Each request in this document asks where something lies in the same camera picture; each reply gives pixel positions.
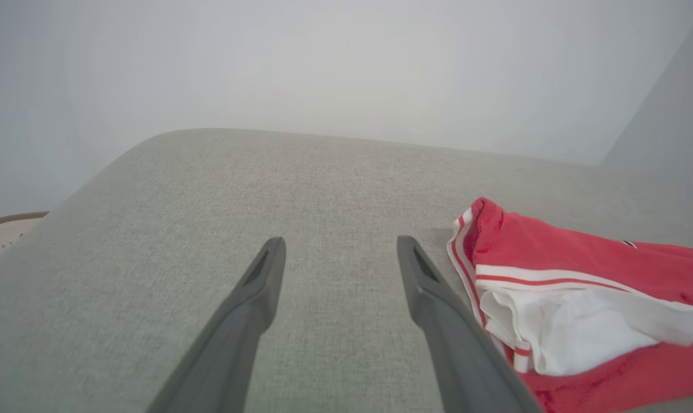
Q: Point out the beige basket brown rim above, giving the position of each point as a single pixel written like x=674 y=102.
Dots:
x=2 y=235

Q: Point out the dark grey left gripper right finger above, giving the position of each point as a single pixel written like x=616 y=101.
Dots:
x=461 y=355

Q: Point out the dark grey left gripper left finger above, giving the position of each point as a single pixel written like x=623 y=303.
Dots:
x=237 y=338

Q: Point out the red and white shirt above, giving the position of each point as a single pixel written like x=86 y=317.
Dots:
x=581 y=327

